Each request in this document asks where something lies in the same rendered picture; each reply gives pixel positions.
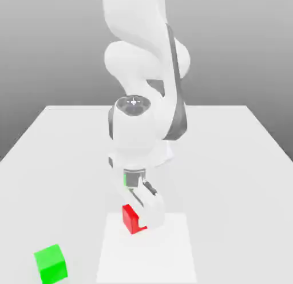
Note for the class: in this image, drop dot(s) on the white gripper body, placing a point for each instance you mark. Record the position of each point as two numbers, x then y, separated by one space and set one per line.
153 210

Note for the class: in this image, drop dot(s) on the small red cube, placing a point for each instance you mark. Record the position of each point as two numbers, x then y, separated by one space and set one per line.
129 218

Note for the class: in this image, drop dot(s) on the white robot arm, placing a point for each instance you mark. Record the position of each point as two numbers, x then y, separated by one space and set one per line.
137 132

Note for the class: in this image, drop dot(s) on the small green cube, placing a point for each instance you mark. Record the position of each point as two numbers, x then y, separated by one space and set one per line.
51 264

